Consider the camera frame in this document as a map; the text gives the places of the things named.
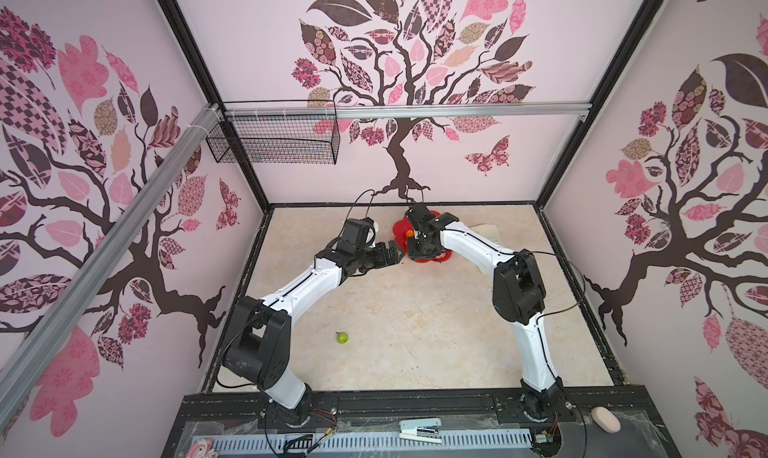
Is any black wire basket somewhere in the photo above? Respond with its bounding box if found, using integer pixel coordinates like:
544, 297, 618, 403
206, 98, 341, 165

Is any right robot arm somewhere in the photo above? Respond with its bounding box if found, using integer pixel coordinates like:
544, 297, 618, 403
405, 203, 563, 422

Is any red flower fruit bowl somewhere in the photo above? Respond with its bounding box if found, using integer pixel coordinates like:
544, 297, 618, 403
392, 215, 452, 263

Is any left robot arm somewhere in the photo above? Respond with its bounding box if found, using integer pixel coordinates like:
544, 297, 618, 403
221, 218, 405, 426

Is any white slotted cable duct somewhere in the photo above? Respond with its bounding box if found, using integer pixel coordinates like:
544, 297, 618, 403
207, 429, 532, 456

